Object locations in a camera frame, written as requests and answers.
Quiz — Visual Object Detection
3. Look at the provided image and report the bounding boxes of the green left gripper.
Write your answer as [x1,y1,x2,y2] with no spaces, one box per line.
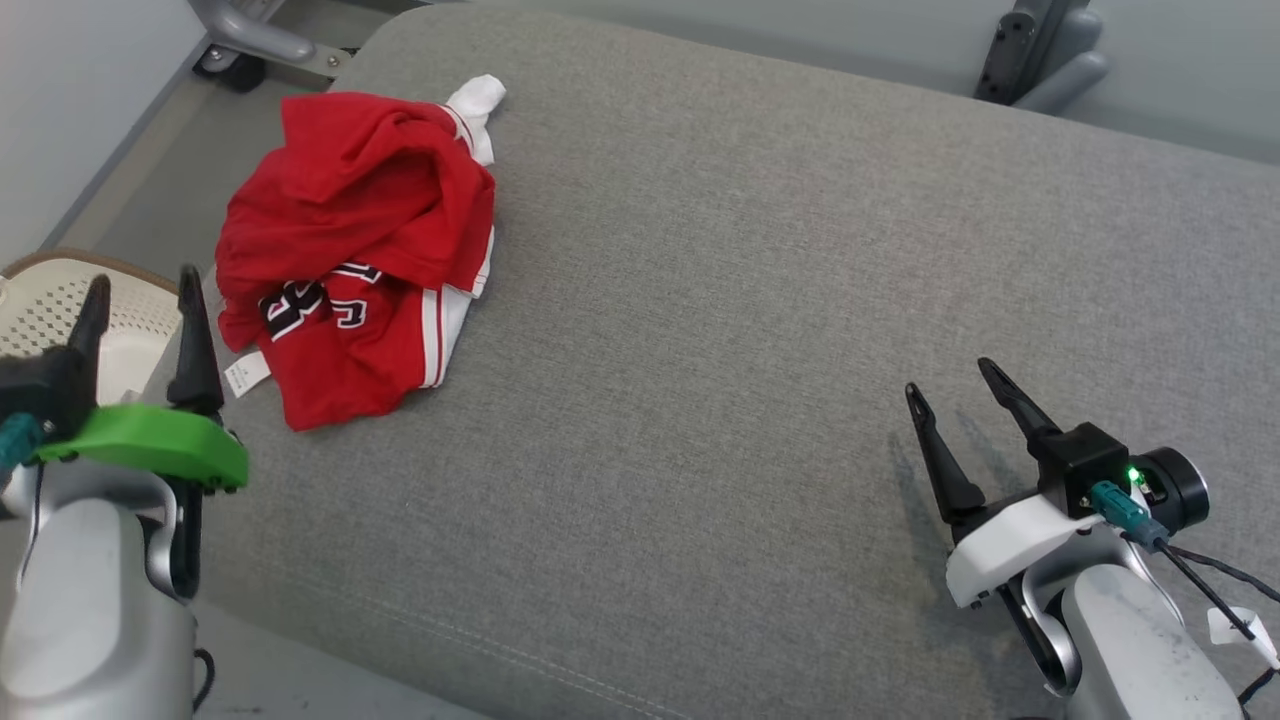
[35,265,250,493]

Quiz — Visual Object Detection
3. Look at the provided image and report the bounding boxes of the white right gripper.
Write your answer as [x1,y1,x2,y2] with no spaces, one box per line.
[905,357,1113,609]

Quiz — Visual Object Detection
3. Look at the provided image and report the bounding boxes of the red basketball jersey white sleeves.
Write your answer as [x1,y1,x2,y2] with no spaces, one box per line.
[215,75,507,433]

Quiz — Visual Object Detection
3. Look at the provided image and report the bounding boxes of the plain red shorts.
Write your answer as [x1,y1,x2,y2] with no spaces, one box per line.
[216,92,497,306]

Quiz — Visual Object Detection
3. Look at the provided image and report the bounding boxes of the white perforated laundry basket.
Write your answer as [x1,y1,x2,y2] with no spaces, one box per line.
[0,249,187,411]

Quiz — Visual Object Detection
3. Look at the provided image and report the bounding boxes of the left black cable teal connector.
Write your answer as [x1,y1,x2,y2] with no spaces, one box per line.
[0,413,49,581]

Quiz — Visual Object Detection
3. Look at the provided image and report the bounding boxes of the black cable teal connector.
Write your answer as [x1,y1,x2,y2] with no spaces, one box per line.
[1089,480,1280,713]
[0,413,49,581]

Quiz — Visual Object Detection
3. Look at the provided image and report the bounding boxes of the right black cable teal connector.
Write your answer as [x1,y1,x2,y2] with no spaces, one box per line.
[1089,480,1280,713]

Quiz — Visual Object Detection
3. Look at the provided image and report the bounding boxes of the white cable tag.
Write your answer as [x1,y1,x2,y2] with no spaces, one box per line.
[1207,604,1280,673]

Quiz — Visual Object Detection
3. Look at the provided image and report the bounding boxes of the grey post with bracket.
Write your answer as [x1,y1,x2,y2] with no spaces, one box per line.
[974,0,1110,113]

